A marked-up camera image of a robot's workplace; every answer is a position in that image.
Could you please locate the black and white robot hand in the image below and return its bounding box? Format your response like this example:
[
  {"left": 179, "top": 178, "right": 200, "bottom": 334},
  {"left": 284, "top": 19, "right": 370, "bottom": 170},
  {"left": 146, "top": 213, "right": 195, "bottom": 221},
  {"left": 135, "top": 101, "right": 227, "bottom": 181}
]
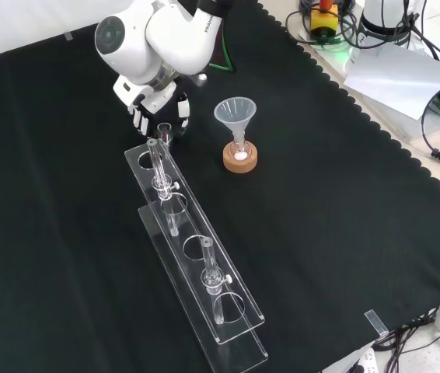
[{"left": 112, "top": 75, "right": 192, "bottom": 139}]

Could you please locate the translucent plastic funnel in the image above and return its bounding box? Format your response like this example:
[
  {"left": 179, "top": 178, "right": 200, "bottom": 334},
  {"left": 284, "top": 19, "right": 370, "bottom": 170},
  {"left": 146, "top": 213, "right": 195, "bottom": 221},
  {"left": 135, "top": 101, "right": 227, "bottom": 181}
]
[{"left": 213, "top": 98, "right": 258, "bottom": 145}]

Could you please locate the clear acrylic funnel stand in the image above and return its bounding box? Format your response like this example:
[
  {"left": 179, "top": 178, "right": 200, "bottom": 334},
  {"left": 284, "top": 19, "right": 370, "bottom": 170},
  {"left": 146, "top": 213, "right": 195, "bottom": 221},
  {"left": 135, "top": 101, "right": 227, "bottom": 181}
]
[{"left": 124, "top": 138, "right": 270, "bottom": 373}]

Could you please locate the small round-bottom glass flask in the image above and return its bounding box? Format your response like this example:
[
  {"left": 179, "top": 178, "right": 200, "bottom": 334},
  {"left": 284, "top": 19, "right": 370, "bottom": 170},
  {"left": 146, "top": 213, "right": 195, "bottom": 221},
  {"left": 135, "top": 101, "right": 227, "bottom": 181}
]
[{"left": 229, "top": 138, "right": 252, "bottom": 162}]

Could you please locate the black cloth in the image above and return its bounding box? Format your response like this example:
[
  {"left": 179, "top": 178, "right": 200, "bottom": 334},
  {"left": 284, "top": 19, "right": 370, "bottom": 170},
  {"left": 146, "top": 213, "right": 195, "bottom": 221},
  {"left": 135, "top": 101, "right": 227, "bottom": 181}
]
[{"left": 0, "top": 0, "right": 440, "bottom": 373}]

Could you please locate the yellow stop button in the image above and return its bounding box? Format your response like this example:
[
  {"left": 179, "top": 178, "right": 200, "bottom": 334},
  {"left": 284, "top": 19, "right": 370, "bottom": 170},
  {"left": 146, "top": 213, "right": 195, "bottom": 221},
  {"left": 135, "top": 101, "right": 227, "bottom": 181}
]
[{"left": 309, "top": 0, "right": 340, "bottom": 39}]

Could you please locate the pale board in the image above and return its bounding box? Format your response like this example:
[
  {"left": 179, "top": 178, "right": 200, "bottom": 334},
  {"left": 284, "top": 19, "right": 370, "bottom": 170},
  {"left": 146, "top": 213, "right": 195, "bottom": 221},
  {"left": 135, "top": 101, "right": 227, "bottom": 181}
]
[{"left": 343, "top": 38, "right": 440, "bottom": 121}]

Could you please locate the clear tape strip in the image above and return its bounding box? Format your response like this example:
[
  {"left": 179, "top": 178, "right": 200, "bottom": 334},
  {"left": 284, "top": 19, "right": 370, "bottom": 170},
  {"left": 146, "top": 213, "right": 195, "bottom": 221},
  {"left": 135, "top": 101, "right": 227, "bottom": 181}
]
[{"left": 364, "top": 309, "right": 389, "bottom": 337}]

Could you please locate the white power strip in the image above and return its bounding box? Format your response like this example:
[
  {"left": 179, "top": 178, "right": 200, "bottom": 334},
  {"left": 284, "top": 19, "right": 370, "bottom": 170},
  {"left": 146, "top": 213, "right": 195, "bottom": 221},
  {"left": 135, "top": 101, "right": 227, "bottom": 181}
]
[{"left": 346, "top": 347, "right": 381, "bottom": 373}]

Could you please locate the green cable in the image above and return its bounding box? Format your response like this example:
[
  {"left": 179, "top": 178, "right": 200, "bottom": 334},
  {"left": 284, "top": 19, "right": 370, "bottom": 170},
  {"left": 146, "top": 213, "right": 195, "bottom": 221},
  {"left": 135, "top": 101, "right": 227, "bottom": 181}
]
[{"left": 208, "top": 37, "right": 237, "bottom": 74}]

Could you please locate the cork ring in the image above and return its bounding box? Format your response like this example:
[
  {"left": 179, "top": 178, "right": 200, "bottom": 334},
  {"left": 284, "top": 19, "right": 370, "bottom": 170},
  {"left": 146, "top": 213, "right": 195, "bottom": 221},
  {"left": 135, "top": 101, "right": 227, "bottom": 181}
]
[{"left": 222, "top": 141, "right": 260, "bottom": 174}]

